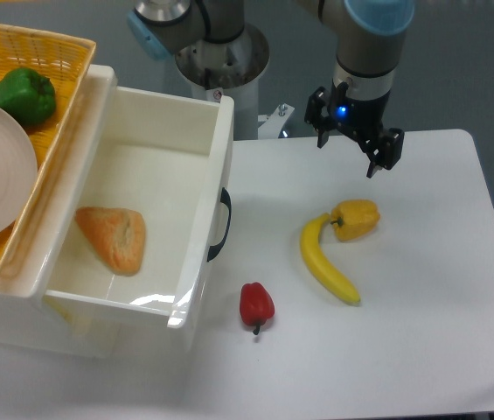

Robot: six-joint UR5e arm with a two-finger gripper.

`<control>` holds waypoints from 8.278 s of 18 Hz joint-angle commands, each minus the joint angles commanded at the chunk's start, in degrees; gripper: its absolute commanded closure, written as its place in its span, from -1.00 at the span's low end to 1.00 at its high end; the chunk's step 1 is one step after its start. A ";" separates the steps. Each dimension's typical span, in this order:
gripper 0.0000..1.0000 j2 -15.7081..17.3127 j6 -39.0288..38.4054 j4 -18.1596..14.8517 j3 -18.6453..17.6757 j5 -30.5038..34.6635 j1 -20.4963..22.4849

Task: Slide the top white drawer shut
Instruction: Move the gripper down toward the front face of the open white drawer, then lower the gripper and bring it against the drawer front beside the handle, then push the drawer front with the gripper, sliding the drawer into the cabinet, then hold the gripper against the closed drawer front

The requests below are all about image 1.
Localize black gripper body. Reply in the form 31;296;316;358
328;82;390;153

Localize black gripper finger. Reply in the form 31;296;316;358
304;87;330;149
365;128;405;178

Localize white top drawer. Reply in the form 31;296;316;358
45;87;234;330

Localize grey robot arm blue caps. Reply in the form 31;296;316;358
127;1;414;177

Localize white drawer cabinet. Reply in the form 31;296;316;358
0;66;193;356

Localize yellow bell pepper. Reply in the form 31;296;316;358
330;199;380;242

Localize yellow banana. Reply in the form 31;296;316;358
299;213;361;305

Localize red bell pepper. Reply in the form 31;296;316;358
239;282;275;335

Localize bread piece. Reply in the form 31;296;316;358
74;206;146;276

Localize yellow woven basket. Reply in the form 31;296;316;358
0;19;98;292

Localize green bell pepper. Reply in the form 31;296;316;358
0;67;57;126

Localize black top drawer handle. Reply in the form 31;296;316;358
206;187;233;262

